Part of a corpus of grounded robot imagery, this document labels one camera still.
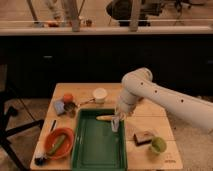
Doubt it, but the light blue towel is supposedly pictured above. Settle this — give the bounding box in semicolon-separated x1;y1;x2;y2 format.
111;116;120;132

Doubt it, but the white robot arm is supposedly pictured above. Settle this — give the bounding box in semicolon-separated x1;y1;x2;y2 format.
115;68;213;134

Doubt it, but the green plastic tray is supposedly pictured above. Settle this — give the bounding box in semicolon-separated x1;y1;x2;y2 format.
71;109;127;171

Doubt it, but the yellow corn cob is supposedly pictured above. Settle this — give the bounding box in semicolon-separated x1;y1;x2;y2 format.
96;115;114;121

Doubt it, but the white cup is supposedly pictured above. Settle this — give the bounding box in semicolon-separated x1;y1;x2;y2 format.
92;88;108;104

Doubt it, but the brown sponge block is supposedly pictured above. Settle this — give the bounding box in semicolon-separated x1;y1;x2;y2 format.
133;131;154;146

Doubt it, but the wooden table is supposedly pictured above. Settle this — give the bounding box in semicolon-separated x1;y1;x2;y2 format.
33;83;183;171

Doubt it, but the metal measuring cup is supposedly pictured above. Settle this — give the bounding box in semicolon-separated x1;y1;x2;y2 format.
64;98;95;117

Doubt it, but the green cup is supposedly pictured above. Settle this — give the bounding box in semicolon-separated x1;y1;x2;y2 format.
149;137;167;155

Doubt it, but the orange fruit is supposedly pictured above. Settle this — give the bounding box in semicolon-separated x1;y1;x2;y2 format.
62;93;74;103

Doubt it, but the green cucumber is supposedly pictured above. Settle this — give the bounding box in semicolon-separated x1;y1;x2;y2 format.
48;134;66;156

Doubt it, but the orange bowl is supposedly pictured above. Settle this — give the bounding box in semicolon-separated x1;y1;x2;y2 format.
44;127;74;160

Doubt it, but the black white brush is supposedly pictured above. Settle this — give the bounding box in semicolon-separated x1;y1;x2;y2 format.
34;120;56;166

